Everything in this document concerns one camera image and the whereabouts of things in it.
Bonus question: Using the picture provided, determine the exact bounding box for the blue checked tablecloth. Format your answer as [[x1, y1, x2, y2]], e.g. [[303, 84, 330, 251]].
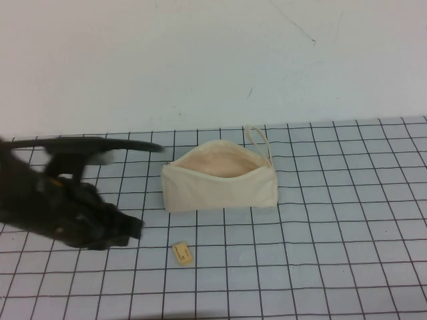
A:
[[0, 115, 427, 320]]

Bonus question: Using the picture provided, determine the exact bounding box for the small cream eraser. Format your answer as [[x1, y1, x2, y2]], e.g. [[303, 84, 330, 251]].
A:
[[171, 241, 195, 268]]

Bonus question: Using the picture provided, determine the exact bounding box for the cream fabric pencil case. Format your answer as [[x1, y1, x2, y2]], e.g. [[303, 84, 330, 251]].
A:
[[161, 125, 279, 213]]

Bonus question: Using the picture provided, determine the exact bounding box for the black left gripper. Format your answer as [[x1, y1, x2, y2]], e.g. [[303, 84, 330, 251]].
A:
[[0, 135, 167, 251]]

